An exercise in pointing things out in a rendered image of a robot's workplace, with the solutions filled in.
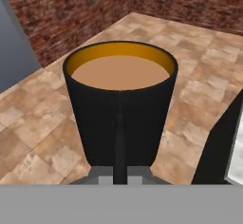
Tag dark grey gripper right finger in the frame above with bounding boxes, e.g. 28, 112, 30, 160
126, 165, 172, 186

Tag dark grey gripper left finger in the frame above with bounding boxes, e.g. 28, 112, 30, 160
69, 165, 115, 186

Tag black cup of tea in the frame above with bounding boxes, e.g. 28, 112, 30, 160
62, 40, 179, 185

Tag grey cabinet panel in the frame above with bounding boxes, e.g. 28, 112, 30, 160
0, 0, 42, 94

